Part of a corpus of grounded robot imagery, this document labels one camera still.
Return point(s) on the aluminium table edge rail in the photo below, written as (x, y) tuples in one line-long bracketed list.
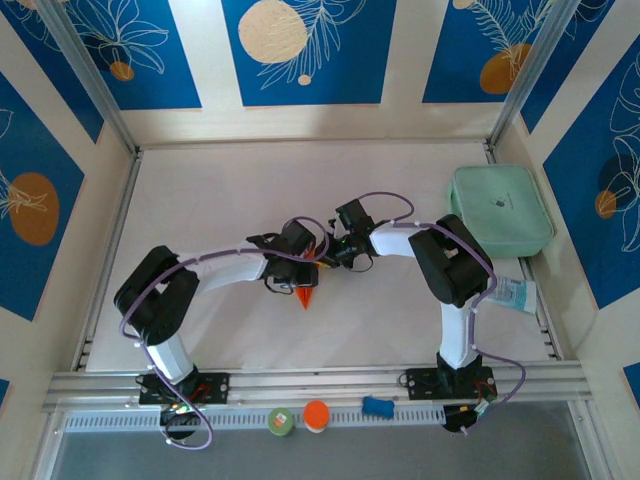
[(300, 144), (110, 250), (545, 335)]

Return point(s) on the green round can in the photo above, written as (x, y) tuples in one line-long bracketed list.
[(281, 422)]

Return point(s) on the blue bone-shaped toy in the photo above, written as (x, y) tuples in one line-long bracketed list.
[(378, 406)]

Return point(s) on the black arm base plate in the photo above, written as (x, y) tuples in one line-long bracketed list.
[(215, 387), (420, 382)]

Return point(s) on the grey metal sheet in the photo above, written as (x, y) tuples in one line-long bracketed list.
[(350, 460)]

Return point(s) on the white blue toothpaste tube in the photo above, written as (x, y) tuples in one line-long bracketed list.
[(517, 295)]

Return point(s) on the aluminium frame post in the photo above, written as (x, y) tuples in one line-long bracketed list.
[(533, 70), (88, 70)]

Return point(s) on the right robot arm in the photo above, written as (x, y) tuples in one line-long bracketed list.
[(450, 270)]

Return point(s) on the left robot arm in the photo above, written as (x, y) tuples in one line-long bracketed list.
[(155, 295)]

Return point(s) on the wide aluminium mounting rail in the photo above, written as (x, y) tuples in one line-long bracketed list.
[(320, 385)]

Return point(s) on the orange lid white jar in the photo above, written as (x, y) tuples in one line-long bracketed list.
[(316, 415)]

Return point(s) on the blue floral wall panel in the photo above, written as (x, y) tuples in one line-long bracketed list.
[(50, 75), (350, 60), (450, 50), (590, 250), (565, 75), (165, 60), (25, 275)]

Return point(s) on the mint green zip pouch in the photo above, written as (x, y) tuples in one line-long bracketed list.
[(500, 210)]

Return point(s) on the black controller module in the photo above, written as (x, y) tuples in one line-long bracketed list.
[(457, 420)]

